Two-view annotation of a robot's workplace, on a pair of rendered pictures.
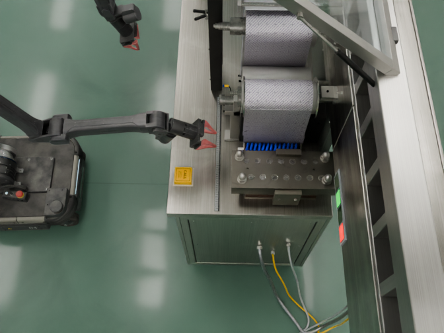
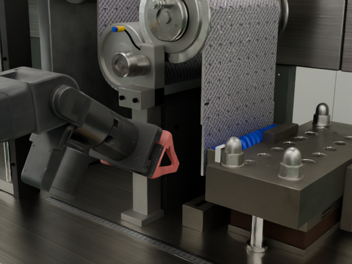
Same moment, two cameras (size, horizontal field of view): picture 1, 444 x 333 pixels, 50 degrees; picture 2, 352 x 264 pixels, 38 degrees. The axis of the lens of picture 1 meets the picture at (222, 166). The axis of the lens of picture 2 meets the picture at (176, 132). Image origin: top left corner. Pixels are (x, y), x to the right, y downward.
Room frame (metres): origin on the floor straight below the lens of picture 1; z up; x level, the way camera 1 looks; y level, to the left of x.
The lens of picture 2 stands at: (0.44, 0.59, 1.30)
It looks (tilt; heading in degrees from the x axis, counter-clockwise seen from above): 16 degrees down; 308
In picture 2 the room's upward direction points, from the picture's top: 1 degrees clockwise
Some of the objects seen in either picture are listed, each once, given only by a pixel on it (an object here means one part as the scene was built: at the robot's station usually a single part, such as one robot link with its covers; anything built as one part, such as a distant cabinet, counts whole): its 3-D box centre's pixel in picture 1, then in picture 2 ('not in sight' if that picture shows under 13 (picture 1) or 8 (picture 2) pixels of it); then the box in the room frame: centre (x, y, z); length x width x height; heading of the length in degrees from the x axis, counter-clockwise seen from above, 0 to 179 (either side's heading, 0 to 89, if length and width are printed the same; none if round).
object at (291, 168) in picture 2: (242, 176); (292, 162); (0.74, -0.08, 1.05); 0.04 x 0.04 x 0.04
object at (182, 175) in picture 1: (183, 176); not in sight; (0.81, 0.16, 0.91); 0.07 x 0.07 x 0.02; 89
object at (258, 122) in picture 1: (275, 123); (242, 61); (0.90, -0.20, 1.17); 0.23 x 0.01 x 0.18; 89
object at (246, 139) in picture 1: (273, 141); (240, 135); (0.90, -0.20, 1.03); 0.23 x 0.01 x 0.09; 89
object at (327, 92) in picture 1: (329, 92); not in sight; (0.96, -0.38, 1.28); 0.06 x 0.05 x 0.02; 89
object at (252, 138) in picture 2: (272, 147); (250, 143); (0.88, -0.20, 1.03); 0.21 x 0.04 x 0.03; 89
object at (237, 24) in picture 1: (238, 26); not in sight; (1.22, -0.06, 1.33); 0.06 x 0.06 x 0.06; 89
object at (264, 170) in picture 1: (283, 172); (308, 162); (0.78, -0.24, 1.00); 0.40 x 0.16 x 0.06; 89
